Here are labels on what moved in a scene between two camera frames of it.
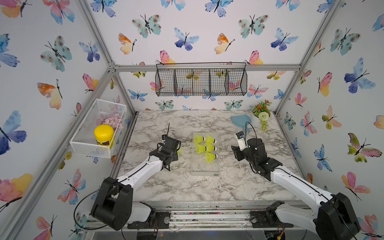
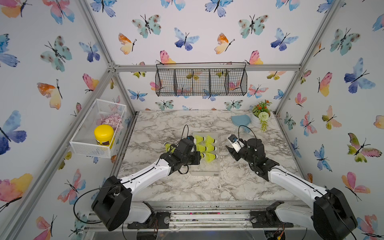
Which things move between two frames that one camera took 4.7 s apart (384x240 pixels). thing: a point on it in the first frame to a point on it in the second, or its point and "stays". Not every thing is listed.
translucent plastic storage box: (200, 166) stays
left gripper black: (175, 156) to (197, 157)
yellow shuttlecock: (210, 148) stays
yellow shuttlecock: (210, 157) stays
